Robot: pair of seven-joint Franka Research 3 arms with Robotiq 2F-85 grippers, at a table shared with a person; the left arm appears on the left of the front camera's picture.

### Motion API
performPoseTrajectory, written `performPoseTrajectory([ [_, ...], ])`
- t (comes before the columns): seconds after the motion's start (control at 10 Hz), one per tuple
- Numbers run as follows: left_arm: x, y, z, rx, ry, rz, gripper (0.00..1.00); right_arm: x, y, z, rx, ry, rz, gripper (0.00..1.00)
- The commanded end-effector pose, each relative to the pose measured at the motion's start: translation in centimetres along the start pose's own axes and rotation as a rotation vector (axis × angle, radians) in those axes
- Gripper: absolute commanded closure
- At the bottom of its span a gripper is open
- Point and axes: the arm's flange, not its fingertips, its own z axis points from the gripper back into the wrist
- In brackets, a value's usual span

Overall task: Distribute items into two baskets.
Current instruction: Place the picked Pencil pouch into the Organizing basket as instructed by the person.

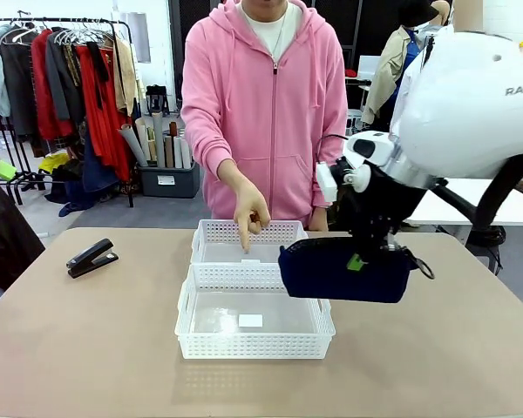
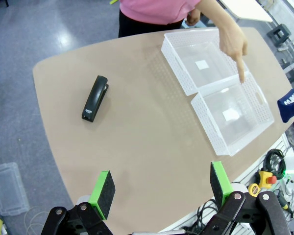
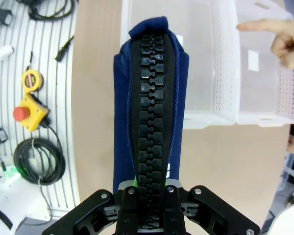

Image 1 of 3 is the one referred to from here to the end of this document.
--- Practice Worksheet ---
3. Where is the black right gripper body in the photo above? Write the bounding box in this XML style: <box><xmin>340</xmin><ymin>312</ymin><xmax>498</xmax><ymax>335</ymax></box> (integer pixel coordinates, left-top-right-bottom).
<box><xmin>347</xmin><ymin>167</ymin><xmax>425</xmax><ymax>230</ymax></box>

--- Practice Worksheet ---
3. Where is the navy fabric zip pouch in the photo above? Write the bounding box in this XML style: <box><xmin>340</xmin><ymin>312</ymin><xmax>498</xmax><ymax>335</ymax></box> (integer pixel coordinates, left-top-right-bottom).
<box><xmin>277</xmin><ymin>236</ymin><xmax>436</xmax><ymax>305</ymax></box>

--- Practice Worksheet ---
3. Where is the black stapler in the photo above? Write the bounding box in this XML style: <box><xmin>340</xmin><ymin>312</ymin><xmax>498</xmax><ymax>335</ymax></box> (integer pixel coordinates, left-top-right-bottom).
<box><xmin>65</xmin><ymin>238</ymin><xmax>120</xmax><ymax>280</ymax></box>

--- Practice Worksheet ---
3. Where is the person's right forearm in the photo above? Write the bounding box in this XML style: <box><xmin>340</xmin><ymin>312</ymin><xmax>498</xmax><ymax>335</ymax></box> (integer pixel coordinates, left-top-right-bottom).
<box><xmin>186</xmin><ymin>117</ymin><xmax>248</xmax><ymax>186</ymax></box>

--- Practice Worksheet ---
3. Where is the person's left hand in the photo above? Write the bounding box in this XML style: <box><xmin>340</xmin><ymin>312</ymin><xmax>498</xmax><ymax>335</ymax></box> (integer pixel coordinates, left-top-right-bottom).
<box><xmin>308</xmin><ymin>207</ymin><xmax>329</xmax><ymax>233</ymax></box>

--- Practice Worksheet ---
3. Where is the person's right hand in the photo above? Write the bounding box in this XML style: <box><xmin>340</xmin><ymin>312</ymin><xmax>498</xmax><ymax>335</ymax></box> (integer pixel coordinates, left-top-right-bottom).
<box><xmin>233</xmin><ymin>176</ymin><xmax>273</xmax><ymax>255</ymax></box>

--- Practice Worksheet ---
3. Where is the yellow item on floor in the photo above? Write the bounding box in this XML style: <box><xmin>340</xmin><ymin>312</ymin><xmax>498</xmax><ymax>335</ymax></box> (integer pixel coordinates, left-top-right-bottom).
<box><xmin>38</xmin><ymin>152</ymin><xmax>71</xmax><ymax>174</ymax></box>

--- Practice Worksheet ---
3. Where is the black fabric cover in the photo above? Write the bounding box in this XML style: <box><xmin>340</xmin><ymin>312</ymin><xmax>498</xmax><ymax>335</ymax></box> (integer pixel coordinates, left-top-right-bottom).
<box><xmin>0</xmin><ymin>170</ymin><xmax>46</xmax><ymax>302</ymax></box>

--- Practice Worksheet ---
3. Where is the white background table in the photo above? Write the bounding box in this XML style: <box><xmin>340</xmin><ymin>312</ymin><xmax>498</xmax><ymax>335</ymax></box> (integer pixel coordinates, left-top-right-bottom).
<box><xmin>406</xmin><ymin>177</ymin><xmax>523</xmax><ymax>228</ymax></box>

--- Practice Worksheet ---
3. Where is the black hanging dress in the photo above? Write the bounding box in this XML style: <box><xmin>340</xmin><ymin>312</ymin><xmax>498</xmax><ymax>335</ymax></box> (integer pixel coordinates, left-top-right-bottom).
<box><xmin>0</xmin><ymin>32</ymin><xmax>39</xmax><ymax>138</ymax></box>

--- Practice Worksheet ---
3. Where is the dark clothes pile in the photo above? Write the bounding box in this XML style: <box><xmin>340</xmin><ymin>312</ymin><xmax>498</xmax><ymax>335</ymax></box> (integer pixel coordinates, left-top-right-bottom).
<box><xmin>45</xmin><ymin>158</ymin><xmax>123</xmax><ymax>218</ymax></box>

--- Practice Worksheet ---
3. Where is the red hanging garment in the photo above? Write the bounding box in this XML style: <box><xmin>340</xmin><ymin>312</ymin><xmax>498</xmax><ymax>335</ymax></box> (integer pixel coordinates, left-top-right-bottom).
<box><xmin>30</xmin><ymin>30</ymin><xmax>75</xmax><ymax>141</ymax></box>

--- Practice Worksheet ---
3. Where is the dark blue hanging garment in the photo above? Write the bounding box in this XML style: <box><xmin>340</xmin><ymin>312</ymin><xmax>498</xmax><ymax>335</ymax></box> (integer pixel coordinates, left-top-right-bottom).
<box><xmin>81</xmin><ymin>128</ymin><xmax>121</xmax><ymax>195</ymax></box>

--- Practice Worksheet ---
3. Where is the dark gray hanging jacket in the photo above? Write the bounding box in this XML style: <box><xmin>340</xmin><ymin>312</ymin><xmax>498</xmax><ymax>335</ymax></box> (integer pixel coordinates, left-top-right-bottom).
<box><xmin>45</xmin><ymin>29</ymin><xmax>88</xmax><ymax>124</ymax></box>

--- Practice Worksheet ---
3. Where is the long red hanging dress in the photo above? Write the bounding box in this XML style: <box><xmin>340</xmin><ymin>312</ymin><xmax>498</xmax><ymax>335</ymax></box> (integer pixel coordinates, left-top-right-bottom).
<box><xmin>76</xmin><ymin>45</ymin><xmax>135</xmax><ymax>183</ymax></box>

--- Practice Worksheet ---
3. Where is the beige trench coat mannequin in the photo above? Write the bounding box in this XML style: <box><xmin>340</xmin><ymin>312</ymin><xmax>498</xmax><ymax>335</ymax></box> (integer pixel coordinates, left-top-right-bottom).
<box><xmin>360</xmin><ymin>25</ymin><xmax>419</xmax><ymax>127</ymax></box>

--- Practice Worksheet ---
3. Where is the black hanging scarf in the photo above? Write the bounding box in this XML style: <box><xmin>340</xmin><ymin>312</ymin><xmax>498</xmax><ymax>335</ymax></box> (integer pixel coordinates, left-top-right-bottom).
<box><xmin>85</xmin><ymin>41</ymin><xmax>111</xmax><ymax>111</ymax></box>

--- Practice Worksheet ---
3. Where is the white chair back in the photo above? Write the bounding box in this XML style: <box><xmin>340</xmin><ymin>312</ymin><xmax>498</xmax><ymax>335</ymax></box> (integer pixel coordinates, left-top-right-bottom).
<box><xmin>357</xmin><ymin>55</ymin><xmax>383</xmax><ymax>83</ymax></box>

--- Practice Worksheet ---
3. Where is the white perforated plastic basket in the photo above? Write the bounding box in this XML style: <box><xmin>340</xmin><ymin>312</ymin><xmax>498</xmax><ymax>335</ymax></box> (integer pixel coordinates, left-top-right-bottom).
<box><xmin>173</xmin><ymin>262</ymin><xmax>337</xmax><ymax>361</ymax></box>
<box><xmin>190</xmin><ymin>219</ymin><xmax>315</xmax><ymax>266</ymax></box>

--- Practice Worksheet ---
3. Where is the slanted gray paper roll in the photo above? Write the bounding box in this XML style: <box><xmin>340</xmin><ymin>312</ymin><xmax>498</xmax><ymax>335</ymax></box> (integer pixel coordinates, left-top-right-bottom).
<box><xmin>119</xmin><ymin>124</ymin><xmax>149</xmax><ymax>169</ymax></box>

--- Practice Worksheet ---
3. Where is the cream paper roll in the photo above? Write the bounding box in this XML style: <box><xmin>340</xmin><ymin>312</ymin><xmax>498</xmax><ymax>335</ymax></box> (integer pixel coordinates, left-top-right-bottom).
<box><xmin>133</xmin><ymin>118</ymin><xmax>153</xmax><ymax>163</ymax></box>

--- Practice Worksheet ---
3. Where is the person in pink hoodie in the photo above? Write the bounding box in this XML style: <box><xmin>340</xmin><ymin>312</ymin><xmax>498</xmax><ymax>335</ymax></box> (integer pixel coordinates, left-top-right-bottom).
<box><xmin>180</xmin><ymin>0</ymin><xmax>349</xmax><ymax>221</ymax></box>

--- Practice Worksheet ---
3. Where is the black metal clothes rack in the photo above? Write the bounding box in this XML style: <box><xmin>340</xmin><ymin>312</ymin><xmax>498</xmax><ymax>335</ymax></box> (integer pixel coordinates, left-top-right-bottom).
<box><xmin>0</xmin><ymin>17</ymin><xmax>137</xmax><ymax>208</ymax></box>

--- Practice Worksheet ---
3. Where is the beige hanging garment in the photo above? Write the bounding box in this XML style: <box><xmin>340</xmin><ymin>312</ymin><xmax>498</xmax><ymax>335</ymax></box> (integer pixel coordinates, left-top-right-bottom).
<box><xmin>111</xmin><ymin>37</ymin><xmax>146</xmax><ymax>118</ymax></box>

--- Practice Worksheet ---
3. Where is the tall gray paper roll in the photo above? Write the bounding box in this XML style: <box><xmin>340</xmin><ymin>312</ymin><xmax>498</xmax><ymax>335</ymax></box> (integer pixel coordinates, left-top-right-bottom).
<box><xmin>151</xmin><ymin>111</ymin><xmax>166</xmax><ymax>169</ymax></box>

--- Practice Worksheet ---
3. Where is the black folding stand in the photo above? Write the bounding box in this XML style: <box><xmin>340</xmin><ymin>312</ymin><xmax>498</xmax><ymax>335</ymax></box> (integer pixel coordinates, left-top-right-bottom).
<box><xmin>146</xmin><ymin>85</ymin><xmax>172</xmax><ymax>117</ymax></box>

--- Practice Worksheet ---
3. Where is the gray storage bin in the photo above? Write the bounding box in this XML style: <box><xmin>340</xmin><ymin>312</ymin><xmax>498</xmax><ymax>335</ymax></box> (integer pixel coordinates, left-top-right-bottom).
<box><xmin>137</xmin><ymin>161</ymin><xmax>200</xmax><ymax>199</ymax></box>

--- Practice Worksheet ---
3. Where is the white framed panel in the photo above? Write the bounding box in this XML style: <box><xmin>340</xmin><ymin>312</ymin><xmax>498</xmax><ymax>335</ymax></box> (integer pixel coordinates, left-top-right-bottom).
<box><xmin>124</xmin><ymin>11</ymin><xmax>152</xmax><ymax>64</ymax></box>

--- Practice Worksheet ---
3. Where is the black hat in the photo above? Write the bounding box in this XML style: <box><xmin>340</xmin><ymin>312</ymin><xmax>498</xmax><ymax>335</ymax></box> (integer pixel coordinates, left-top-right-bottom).
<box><xmin>398</xmin><ymin>0</ymin><xmax>439</xmax><ymax>27</ymax></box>

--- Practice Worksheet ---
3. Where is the white t-shirt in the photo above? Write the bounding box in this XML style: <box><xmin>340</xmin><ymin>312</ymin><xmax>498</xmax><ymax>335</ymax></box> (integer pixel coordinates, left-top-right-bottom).
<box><xmin>241</xmin><ymin>0</ymin><xmax>304</xmax><ymax>62</ymax></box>

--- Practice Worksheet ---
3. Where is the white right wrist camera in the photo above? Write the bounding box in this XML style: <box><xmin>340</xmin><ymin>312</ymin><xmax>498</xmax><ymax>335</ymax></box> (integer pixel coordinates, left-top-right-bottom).
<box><xmin>316</xmin><ymin>161</ymin><xmax>372</xmax><ymax>204</ymax></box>

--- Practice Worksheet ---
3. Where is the thin black camera cable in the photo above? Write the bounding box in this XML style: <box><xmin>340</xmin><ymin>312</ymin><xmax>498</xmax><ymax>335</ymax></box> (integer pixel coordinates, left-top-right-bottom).
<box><xmin>316</xmin><ymin>133</ymin><xmax>350</xmax><ymax>165</ymax></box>

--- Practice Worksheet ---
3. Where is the black right arm cable sleeve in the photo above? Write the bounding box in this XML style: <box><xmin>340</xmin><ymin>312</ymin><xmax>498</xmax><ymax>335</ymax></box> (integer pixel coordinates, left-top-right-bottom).
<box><xmin>431</xmin><ymin>151</ymin><xmax>523</xmax><ymax>233</ymax></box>

